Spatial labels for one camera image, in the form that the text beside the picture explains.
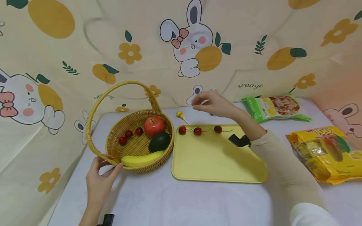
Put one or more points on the person's left hand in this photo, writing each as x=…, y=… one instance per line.
x=99, y=185

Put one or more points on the person's right hand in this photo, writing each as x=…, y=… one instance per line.
x=222, y=106

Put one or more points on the person's left thumb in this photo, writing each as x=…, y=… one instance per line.
x=114, y=171

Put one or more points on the person's right fingers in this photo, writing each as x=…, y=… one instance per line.
x=201, y=101

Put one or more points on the person's left fingers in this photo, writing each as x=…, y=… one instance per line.
x=102, y=159

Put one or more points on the person's left forearm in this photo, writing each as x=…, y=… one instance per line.
x=92, y=218

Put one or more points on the person's right forearm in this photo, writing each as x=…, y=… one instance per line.
x=285, y=169

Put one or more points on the yellow lollipop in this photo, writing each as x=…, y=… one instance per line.
x=179, y=114

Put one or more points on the red cherry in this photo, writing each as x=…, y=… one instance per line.
x=139, y=131
x=122, y=140
x=197, y=131
x=182, y=130
x=128, y=134
x=217, y=129

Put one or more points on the yellow banana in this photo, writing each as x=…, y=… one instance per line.
x=141, y=159

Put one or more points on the black wrist band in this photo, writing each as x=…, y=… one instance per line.
x=107, y=220
x=239, y=140

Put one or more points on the red apple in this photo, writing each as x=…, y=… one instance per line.
x=154, y=125

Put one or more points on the dark green avocado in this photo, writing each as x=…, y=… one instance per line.
x=159, y=142

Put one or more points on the yellow tray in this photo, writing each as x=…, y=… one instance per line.
x=215, y=160

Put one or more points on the green snack packet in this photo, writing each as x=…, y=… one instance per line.
x=275, y=108

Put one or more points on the yellow snack packet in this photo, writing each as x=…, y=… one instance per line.
x=328, y=153

